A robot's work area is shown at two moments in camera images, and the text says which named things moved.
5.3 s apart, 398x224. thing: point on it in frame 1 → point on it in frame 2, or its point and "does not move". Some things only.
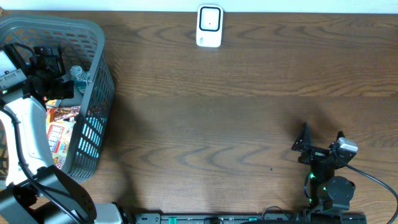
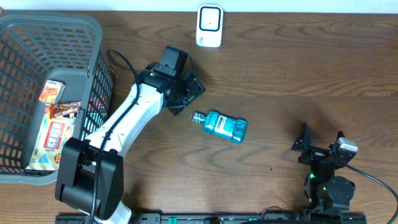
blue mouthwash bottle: [81, 78] → [219, 124]
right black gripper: [314, 154] does not move
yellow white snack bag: [58, 133] does not move
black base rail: [249, 218] does not move
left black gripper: [44, 57] → [193, 84]
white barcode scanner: [209, 25] does not move
